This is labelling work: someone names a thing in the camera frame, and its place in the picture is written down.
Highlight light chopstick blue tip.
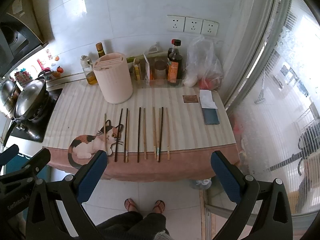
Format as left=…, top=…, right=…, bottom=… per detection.
left=156, top=107, right=161, bottom=162

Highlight black chopstick group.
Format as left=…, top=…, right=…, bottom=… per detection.
left=157, top=107, right=164, bottom=162

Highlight wooden chopstick group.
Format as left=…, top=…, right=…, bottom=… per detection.
left=152, top=107, right=157, bottom=160

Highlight black induction cooker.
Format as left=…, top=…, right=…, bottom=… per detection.
left=3, top=88, right=62, bottom=147

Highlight steel wok lid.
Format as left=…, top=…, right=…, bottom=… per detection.
left=14, top=76, right=47, bottom=120

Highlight steel kettle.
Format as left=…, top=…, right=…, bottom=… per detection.
left=1, top=80, right=21, bottom=119

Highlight cat shaped mat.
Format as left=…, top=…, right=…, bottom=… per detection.
left=67, top=120, right=124, bottom=169

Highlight person dark trousers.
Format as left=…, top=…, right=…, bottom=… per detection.
left=96, top=211, right=168, bottom=239

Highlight person left foot sandal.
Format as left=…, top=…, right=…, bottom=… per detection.
left=124, top=198, right=139, bottom=212

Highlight person foot sandal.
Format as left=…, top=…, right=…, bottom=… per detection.
left=152, top=200, right=165, bottom=214
left=124, top=198, right=139, bottom=212

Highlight oil bottle with white cap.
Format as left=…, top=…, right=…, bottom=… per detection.
left=80, top=55, right=98, bottom=85

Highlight person right foot sandal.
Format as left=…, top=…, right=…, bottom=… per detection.
left=152, top=200, right=165, bottom=214

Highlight range hood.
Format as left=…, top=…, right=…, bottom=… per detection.
left=1, top=0, right=48, bottom=78

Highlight blue cloth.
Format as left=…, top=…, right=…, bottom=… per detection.
left=202, top=108, right=220, bottom=125

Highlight pink utensil holder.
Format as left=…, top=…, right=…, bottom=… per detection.
left=93, top=53, right=133, bottom=104

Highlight dark sauce bottle brown cap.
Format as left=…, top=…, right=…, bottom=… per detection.
left=95, top=42, right=105, bottom=58

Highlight striped tablecloth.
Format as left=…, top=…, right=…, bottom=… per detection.
left=43, top=80, right=240, bottom=182

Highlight white folded paper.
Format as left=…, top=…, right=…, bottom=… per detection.
left=199, top=89, right=217, bottom=109

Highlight clear seasoning tray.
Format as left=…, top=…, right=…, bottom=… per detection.
left=132, top=79, right=183, bottom=89

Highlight small brown card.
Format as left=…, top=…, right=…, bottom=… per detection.
left=183, top=95, right=199, bottom=103

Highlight clear plastic bag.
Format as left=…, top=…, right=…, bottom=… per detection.
left=183, top=35, right=224, bottom=90

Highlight glass jar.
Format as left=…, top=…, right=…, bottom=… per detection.
left=155, top=60, right=167, bottom=80

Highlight soy sauce bottle red cap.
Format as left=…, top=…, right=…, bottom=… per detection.
left=167, top=39, right=184, bottom=86

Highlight right wall socket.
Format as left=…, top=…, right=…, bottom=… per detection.
left=201, top=20, right=219, bottom=36

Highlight wall socket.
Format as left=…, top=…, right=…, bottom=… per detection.
left=201, top=20, right=219, bottom=36
left=166, top=15, right=185, bottom=33
left=184, top=17, right=203, bottom=34

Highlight left wall socket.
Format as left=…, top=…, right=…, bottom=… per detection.
left=166, top=15, right=185, bottom=33

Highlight middle wall socket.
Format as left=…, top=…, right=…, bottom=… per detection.
left=184, top=17, right=203, bottom=34

